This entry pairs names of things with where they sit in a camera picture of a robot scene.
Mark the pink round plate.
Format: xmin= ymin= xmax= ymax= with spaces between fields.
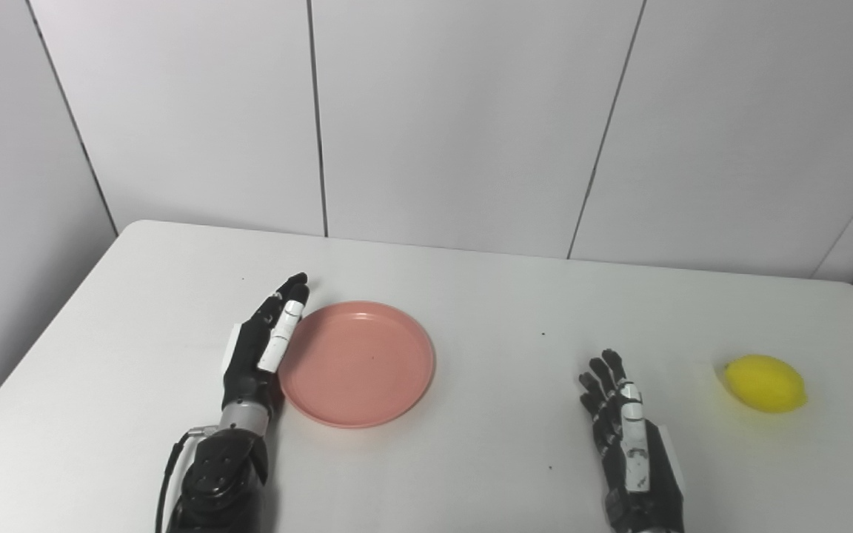
xmin=278 ymin=301 xmax=437 ymax=429

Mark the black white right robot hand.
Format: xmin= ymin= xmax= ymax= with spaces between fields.
xmin=578 ymin=349 xmax=686 ymax=533

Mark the yellow lemon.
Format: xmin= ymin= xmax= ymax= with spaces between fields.
xmin=721 ymin=354 xmax=809 ymax=414

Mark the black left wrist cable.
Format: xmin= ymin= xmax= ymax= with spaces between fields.
xmin=155 ymin=426 xmax=220 ymax=533

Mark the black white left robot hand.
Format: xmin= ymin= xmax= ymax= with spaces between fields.
xmin=221 ymin=272 xmax=311 ymax=412

